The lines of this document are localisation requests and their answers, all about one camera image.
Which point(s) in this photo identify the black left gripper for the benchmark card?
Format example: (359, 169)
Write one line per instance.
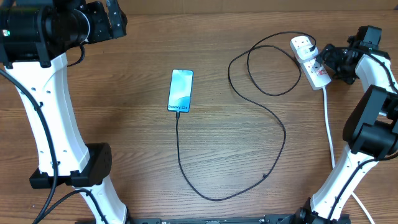
(105, 31)

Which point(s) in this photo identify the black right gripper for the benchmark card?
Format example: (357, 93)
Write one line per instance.
(335, 54)

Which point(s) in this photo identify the Samsung Galaxy smartphone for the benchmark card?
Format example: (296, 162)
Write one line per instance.
(180, 92)

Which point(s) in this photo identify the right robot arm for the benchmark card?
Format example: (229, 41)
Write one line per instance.
(370, 132)

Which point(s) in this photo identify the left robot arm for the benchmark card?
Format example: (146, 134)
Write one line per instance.
(35, 38)

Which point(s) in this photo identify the white charger plug adapter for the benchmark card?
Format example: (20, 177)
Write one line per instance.
(306, 53)

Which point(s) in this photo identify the white power strip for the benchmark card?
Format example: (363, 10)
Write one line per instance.
(315, 73)

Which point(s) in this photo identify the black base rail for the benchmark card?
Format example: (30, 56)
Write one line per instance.
(267, 219)

